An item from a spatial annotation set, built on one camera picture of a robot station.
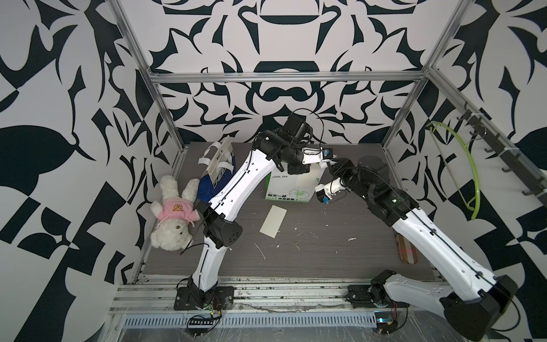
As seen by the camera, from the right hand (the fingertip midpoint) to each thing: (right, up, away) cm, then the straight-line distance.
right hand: (334, 149), depth 70 cm
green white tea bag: (-15, -14, +15) cm, 26 cm away
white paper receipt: (-20, -29, +24) cm, 43 cm away
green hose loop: (+44, -18, 0) cm, 47 cm away
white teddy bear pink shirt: (-58, -24, +15) cm, 65 cm away
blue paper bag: (-38, -6, +10) cm, 40 cm away
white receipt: (-7, -11, +13) cm, 18 cm away
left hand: (-9, -1, +6) cm, 11 cm away
